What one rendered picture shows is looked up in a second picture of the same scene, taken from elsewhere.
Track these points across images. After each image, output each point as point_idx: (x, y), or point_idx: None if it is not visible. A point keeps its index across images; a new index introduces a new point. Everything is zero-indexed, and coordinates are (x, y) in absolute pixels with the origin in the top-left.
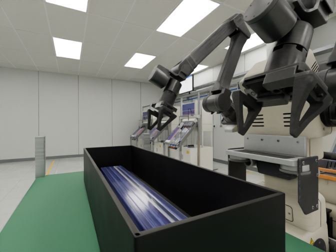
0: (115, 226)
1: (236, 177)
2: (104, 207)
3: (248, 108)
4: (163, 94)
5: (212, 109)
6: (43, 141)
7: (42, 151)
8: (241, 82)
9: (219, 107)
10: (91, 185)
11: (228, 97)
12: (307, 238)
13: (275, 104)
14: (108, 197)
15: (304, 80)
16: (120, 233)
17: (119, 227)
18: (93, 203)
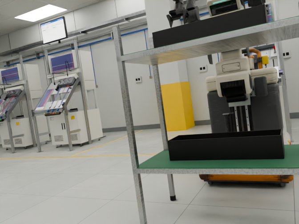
0: (251, 12)
1: (210, 58)
2: (236, 17)
3: (241, 2)
4: (178, 4)
5: (191, 19)
6: (119, 30)
7: (120, 38)
8: (209, 1)
9: (196, 17)
10: (203, 29)
11: (198, 12)
12: (248, 71)
13: (249, 0)
14: (242, 10)
15: None
16: (255, 10)
17: (254, 9)
18: (209, 34)
